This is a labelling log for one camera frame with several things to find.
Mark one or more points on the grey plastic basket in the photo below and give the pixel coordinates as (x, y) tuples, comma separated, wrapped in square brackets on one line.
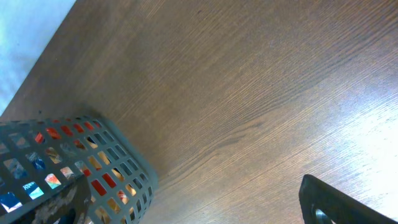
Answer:
[(144, 178)]

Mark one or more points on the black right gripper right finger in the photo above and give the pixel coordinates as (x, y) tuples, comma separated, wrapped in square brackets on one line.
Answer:
[(322, 203)]

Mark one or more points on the blue carton box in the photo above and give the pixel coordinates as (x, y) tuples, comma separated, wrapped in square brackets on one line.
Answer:
[(30, 170)]

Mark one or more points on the orange noodle packet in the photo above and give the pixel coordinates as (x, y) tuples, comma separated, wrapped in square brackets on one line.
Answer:
[(90, 148)]

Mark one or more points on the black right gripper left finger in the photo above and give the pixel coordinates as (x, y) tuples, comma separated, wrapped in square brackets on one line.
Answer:
[(69, 204)]

